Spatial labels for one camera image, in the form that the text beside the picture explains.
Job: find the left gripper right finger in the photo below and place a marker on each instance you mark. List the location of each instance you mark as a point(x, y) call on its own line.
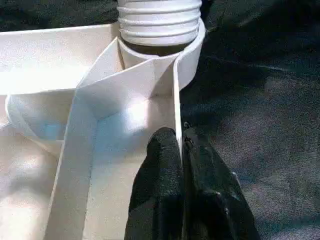
point(212, 200)

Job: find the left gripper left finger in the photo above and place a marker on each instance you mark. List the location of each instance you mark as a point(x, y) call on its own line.
point(160, 187)

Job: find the white plastic table top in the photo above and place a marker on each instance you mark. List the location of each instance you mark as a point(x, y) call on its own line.
point(62, 150)

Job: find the white plastic table leg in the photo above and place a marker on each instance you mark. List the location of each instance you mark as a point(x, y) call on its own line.
point(160, 22)

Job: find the black work mat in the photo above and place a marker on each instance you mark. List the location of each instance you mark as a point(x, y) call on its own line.
point(262, 125)

